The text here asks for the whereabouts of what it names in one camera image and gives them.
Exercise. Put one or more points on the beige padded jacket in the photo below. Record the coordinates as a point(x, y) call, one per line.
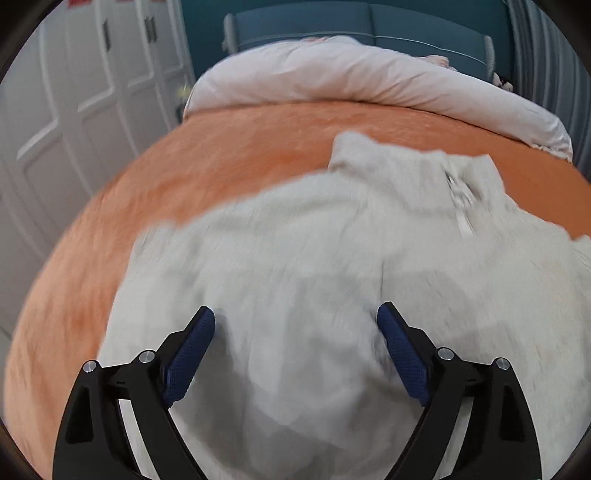
point(300, 240)

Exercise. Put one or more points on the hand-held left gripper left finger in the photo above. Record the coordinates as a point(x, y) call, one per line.
point(191, 355)

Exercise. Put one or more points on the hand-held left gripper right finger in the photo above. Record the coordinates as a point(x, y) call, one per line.
point(404, 355)

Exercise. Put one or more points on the white duvet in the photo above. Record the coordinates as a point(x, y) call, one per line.
point(346, 74)

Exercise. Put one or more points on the grey curtain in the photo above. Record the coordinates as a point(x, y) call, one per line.
point(545, 55)

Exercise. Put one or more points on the orange fleece blanket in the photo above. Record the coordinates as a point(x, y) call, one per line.
point(207, 152)

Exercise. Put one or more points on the yellow tissue box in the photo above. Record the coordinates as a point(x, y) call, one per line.
point(183, 91)

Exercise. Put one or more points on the white panelled wardrobe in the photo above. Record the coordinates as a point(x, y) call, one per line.
point(69, 92)

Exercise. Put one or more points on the blue upholstered headboard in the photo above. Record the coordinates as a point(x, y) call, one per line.
point(323, 23)

